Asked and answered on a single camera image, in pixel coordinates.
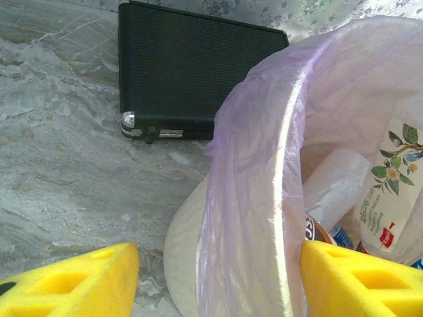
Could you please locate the white flower label bottle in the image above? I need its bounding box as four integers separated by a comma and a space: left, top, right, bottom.
352, 98, 423, 262

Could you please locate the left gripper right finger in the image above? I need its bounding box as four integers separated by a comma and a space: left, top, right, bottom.
299, 240, 423, 317

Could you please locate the pink plastic bin liner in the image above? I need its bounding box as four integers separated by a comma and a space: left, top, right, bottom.
194, 15, 423, 317

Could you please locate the black hard case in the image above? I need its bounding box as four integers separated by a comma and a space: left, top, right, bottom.
118, 0, 290, 145

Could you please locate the clear bottle blue label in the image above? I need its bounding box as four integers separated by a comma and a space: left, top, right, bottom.
302, 148, 371, 250

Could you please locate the brown snack wrapper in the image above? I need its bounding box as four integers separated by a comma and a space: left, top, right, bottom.
303, 213, 333, 247

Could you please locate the white plastic waste bin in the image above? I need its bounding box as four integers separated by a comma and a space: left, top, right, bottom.
163, 171, 219, 317

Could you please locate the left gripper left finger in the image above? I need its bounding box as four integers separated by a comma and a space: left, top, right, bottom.
0, 242, 140, 317

